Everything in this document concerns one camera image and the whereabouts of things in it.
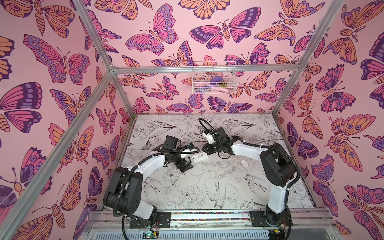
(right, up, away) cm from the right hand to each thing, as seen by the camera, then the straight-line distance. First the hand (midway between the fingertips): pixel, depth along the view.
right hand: (203, 147), depth 94 cm
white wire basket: (+7, +45, +2) cm, 45 cm away
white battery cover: (+26, -10, 0) cm, 28 cm away
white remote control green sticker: (-4, -6, +1) cm, 7 cm away
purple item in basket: (+9, +43, +1) cm, 44 cm away
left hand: (-9, -6, -5) cm, 12 cm away
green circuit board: (-28, -40, -21) cm, 53 cm away
